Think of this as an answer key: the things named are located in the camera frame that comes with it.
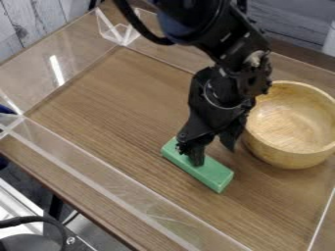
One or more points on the clear acrylic corner bracket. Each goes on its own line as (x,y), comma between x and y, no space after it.
(119,34)

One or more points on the light wooden bowl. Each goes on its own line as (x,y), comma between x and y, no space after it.
(290,130)

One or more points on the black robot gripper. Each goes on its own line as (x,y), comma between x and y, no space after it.
(211,119)

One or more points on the green rectangular block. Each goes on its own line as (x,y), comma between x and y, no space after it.
(213,174)

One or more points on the clear acrylic front wall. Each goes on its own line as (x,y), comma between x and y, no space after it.
(94,148)

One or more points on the blue object at left edge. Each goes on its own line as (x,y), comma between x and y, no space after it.
(6,110)

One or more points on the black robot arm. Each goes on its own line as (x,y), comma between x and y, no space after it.
(217,27)

